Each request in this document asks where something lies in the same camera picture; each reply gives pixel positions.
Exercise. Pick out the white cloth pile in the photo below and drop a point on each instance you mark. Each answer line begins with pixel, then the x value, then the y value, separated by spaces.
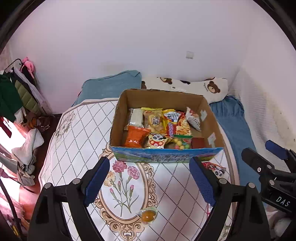
pixel 26 158

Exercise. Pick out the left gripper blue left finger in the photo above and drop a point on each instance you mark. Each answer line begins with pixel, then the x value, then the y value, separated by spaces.
pixel 93 180

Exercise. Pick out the clothes rack with garments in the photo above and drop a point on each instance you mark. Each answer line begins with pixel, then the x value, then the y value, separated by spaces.
pixel 21 101

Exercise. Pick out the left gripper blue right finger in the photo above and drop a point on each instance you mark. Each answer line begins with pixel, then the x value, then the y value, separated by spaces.
pixel 205 180

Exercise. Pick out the cranberry oat cookie packet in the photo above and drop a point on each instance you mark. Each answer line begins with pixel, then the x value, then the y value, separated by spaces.
pixel 193 119

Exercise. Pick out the cardboard milk box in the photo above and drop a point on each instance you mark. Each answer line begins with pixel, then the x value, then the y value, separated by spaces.
pixel 144 98

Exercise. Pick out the green candy bag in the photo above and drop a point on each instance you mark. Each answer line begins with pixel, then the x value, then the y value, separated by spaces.
pixel 182 142

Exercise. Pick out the braised egg clear packet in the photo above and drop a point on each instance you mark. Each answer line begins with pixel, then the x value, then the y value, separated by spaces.
pixel 148 215

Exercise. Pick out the white diamond pattern mat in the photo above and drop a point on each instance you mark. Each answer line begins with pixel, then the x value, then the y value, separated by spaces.
pixel 82 138

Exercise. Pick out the orange foil snack bag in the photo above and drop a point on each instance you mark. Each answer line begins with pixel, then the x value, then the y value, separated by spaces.
pixel 136 136

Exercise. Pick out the white remote control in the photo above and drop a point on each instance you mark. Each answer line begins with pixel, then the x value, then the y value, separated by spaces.
pixel 178 89

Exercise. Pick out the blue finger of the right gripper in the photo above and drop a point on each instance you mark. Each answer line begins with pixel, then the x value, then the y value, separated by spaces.
pixel 256 161
pixel 277 150

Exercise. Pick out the orange panda sunflower seed bag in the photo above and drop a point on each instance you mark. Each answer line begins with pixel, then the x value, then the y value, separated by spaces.
pixel 218 170

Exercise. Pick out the bear print pillow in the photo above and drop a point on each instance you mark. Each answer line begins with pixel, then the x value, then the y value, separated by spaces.
pixel 213 89

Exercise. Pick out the yellow biscuit bag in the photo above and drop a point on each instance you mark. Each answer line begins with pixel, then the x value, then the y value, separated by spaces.
pixel 153 119

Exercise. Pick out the teal blue pillow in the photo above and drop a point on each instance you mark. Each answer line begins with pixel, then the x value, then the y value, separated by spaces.
pixel 109 86

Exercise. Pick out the instant noodle packet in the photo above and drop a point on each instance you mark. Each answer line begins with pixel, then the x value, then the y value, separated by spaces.
pixel 175 123

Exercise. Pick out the yellow panda snack bag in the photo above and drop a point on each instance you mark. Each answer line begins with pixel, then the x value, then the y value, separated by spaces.
pixel 157 141

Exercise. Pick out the white wall switch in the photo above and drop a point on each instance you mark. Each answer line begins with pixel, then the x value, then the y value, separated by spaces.
pixel 189 55

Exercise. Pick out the white cake packet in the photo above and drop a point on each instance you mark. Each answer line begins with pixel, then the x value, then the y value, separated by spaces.
pixel 135 118

